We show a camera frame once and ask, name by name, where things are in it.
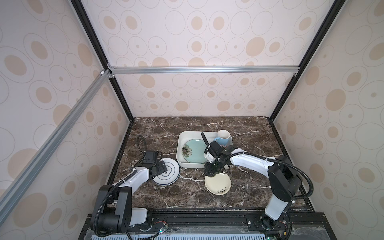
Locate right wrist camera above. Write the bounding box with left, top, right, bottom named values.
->
left=204, top=141, right=225, bottom=162

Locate cream yellow small plate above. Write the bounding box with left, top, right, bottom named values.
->
left=205, top=173, right=232, bottom=196

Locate aluminium rail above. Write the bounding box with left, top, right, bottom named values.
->
left=111, top=66, right=300, bottom=74
left=1, top=70, right=111, bottom=225

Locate green flower plate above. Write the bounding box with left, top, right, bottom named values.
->
left=182, top=139, right=207, bottom=164

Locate blue mug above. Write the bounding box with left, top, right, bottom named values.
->
left=214, top=130, right=232, bottom=147

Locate white plastic bin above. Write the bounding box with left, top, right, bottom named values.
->
left=176, top=131, right=217, bottom=169

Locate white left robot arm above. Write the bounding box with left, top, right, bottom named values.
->
left=91, top=161, right=167, bottom=237

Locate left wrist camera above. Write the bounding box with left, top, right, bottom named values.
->
left=143, top=150, right=159, bottom=165

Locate black corner frame post right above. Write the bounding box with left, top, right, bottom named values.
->
left=269, top=0, right=347, bottom=123

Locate aluminium rail left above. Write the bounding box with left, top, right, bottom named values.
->
left=1, top=70, right=111, bottom=225

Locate white ringed plate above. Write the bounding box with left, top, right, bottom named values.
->
left=153, top=158, right=181, bottom=186

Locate black corner frame post left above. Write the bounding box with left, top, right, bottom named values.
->
left=71, top=0, right=135, bottom=122

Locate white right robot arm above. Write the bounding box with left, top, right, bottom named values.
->
left=204, top=142, right=314, bottom=231

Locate black corner frame post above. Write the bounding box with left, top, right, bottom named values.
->
left=71, top=0, right=135, bottom=122
left=269, top=0, right=347, bottom=123

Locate aluminium rail back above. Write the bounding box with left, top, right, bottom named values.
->
left=111, top=66, right=300, bottom=74

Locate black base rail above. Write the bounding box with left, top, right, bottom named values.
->
left=78, top=209, right=337, bottom=240

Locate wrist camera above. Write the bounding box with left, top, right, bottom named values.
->
left=204, top=141, right=225, bottom=162
left=143, top=150, right=159, bottom=165

